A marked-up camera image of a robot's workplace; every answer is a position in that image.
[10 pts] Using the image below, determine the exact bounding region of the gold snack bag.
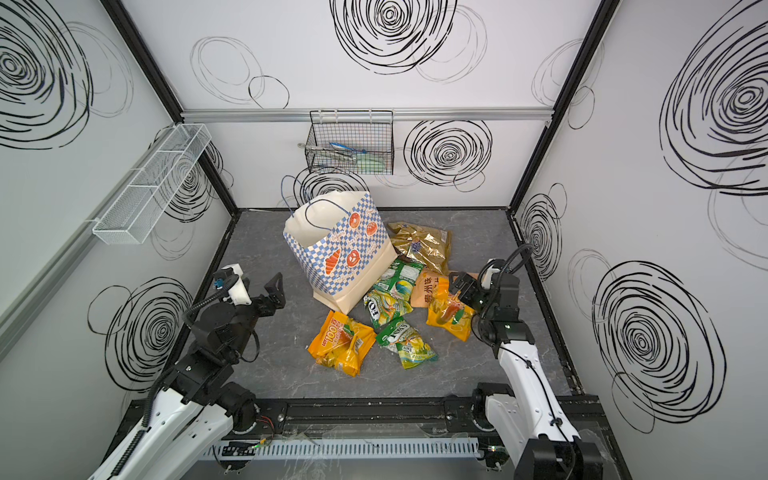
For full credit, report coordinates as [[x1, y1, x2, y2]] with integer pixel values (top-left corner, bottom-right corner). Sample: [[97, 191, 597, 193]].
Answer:
[[387, 222, 452, 275]]

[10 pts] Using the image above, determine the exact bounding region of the green Fox's candy bag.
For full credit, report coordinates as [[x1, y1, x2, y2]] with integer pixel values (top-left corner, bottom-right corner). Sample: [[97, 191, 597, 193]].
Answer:
[[376, 317, 438, 370], [373, 259, 425, 302], [363, 289, 413, 331]]

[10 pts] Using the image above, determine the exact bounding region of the blue checkered paper bag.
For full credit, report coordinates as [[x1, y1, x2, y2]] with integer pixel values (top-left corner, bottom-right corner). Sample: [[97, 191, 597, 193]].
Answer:
[[283, 190, 397, 314]]

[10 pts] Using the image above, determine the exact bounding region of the yellow gummy candy bag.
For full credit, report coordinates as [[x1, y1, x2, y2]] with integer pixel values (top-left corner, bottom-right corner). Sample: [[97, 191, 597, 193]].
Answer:
[[308, 311, 376, 377]]

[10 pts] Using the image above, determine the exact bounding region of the orange potato chips bag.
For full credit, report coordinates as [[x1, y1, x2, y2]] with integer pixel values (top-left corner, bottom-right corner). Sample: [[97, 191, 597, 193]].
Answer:
[[410, 270, 449, 308]]

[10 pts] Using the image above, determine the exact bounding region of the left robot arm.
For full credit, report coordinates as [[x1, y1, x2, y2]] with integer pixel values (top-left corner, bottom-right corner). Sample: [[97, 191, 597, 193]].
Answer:
[[92, 264, 286, 479]]

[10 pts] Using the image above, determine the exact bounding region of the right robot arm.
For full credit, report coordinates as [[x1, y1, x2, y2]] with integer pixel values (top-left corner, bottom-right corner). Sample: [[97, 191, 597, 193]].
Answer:
[[449, 243, 604, 479]]

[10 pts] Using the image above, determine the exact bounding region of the green item in basket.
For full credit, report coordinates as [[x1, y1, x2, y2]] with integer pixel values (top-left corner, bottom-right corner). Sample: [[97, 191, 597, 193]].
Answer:
[[298, 142, 389, 174]]

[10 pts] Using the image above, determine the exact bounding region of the white mesh shelf tray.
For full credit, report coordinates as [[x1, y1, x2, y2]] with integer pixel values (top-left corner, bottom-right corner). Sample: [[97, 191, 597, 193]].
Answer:
[[92, 124, 212, 245]]

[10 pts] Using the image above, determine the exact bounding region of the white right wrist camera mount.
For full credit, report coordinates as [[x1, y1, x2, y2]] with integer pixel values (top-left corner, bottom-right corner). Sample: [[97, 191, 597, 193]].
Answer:
[[477, 259, 505, 290]]

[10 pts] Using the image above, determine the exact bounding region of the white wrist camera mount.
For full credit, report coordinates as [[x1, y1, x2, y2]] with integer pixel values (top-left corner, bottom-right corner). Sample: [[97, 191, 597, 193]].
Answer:
[[213, 263, 252, 306], [477, 259, 505, 290]]

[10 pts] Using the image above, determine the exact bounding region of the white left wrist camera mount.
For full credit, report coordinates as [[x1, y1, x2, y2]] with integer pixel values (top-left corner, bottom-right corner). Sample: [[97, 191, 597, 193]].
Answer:
[[213, 263, 252, 306]]

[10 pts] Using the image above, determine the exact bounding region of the black front rail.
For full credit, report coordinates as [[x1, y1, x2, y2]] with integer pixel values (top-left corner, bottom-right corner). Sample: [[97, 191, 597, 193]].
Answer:
[[113, 395, 610, 442]]

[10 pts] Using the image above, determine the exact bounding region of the black wire basket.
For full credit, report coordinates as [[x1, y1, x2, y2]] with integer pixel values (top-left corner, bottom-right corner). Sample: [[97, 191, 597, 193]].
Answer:
[[304, 109, 395, 175]]

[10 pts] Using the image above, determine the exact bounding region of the grey slotted cable duct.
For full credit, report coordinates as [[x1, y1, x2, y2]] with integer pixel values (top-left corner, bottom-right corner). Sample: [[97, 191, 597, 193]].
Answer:
[[200, 437, 482, 462]]

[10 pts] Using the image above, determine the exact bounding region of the black corner frame post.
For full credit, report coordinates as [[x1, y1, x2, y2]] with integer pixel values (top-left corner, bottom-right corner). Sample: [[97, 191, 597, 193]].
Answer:
[[100, 0, 239, 218]]

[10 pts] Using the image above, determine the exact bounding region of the right back corner post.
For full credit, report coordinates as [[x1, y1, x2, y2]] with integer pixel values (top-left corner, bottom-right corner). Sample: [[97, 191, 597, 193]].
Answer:
[[508, 0, 620, 215]]

